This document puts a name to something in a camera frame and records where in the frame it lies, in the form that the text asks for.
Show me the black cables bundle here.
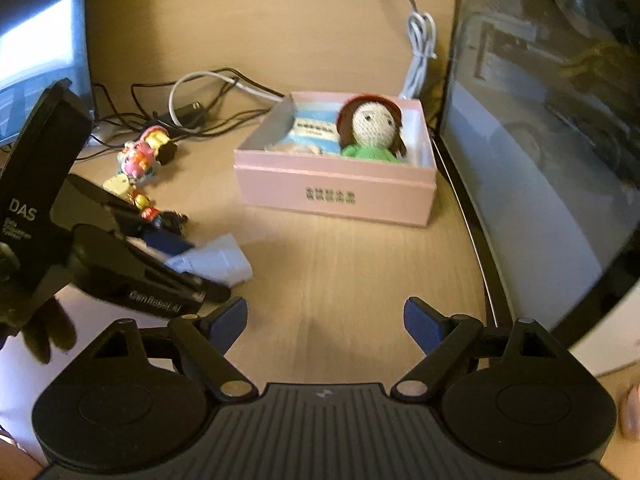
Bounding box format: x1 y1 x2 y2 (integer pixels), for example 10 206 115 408
74 66 281 162

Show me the gloved right hand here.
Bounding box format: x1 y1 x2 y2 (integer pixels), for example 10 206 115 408
620 385 640 441

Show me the red small figurine keychain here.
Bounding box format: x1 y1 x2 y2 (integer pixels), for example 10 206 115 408
129 190 189 235

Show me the crochet doll with red hat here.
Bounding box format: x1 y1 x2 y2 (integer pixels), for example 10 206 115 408
335 94 407 162

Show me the blue white wet wipes pack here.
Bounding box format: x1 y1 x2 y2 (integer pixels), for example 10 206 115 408
278 102 341 155

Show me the pink cardboard box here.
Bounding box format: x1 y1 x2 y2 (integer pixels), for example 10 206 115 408
234 92 437 226

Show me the pink yellow cupcake toy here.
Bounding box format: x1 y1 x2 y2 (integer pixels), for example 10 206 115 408
139 126 178 166

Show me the gloved left hand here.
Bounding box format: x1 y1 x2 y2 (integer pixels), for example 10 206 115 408
1 243 77 364

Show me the black power adapter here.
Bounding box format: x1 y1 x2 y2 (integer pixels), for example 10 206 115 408
152 101 206 129

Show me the computer monitor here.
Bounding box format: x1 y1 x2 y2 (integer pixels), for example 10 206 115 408
0 0 94 145

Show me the pale yellow small toy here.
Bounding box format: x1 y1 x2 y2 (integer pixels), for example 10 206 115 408
102 174 132 200

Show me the grey cable loop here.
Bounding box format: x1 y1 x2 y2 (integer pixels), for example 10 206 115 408
167 70 284 131

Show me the pink pig toy keychain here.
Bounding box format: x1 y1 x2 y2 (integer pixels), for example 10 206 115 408
117 141 155 181

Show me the coiled white cable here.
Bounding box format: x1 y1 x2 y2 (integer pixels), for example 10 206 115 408
369 0 438 101

